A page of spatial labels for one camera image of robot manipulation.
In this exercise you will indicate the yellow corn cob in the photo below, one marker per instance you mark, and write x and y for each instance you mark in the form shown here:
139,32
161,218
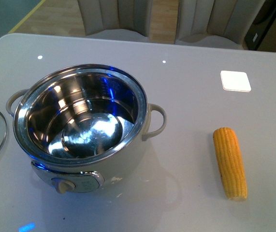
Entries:
230,164

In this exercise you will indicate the white electric cooking pot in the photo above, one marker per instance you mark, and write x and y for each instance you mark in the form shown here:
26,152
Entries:
84,127

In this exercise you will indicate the left beige upholstered chair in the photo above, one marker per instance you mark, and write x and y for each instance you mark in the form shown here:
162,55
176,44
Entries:
121,20

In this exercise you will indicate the beige upholstered chair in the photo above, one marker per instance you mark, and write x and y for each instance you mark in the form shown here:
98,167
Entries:
121,20
215,23

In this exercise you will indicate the right beige upholstered chair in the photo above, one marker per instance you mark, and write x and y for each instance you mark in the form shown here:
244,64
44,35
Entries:
215,23

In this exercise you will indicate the black washing machine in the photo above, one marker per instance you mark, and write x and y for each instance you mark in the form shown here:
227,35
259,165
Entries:
262,33

